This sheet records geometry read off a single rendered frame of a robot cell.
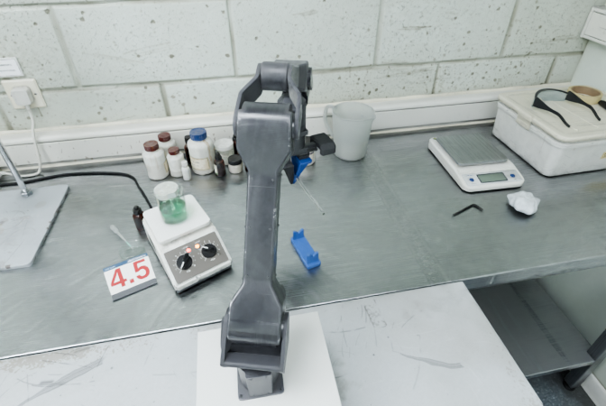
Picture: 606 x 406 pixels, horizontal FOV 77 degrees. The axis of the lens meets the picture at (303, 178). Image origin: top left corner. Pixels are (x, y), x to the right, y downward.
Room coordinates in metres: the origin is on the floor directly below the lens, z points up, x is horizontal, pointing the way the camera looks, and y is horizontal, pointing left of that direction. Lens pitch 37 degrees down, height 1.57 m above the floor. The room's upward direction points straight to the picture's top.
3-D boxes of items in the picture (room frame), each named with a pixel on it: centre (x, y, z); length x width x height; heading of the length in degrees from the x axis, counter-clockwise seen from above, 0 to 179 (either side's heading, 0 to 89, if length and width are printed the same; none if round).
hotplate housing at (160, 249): (0.61, 0.27, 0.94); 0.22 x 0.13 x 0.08; 35
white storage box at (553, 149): (1.07, -0.85, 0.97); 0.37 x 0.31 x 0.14; 102
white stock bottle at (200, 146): (0.95, 0.30, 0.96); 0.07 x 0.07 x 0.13
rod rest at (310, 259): (0.61, -0.01, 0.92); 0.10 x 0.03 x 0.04; 24
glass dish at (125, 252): (0.60, 0.39, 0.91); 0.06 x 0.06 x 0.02
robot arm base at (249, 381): (0.28, 0.06, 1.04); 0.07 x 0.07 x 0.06; 9
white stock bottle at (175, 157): (0.92, 0.37, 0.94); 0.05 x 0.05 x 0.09
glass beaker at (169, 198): (0.63, 0.28, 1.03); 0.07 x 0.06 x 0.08; 58
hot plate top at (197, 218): (0.64, 0.29, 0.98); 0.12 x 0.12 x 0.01; 35
